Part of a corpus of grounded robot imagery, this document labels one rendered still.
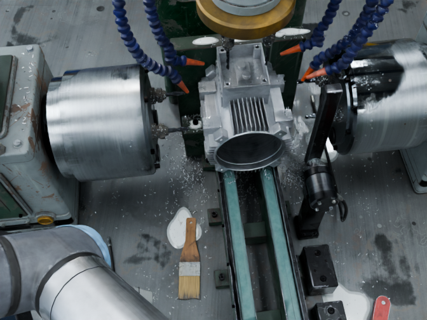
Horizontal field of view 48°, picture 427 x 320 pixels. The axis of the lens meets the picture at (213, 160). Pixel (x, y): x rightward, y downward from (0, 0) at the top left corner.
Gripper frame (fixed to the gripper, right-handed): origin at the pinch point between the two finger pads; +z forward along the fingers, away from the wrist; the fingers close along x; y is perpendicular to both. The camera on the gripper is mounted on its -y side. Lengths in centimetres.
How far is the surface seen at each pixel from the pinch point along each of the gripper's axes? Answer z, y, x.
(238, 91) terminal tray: 14.5, 40.4, -25.6
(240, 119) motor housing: 16.9, 35.2, -23.8
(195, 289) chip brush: 34.5, 9.8, 3.5
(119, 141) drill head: 2.5, 32.3, -3.4
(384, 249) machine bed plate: 60, 15, -35
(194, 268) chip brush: 34.4, 14.6, 3.4
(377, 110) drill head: 31, 33, -48
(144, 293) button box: 8.6, 2.7, -3.5
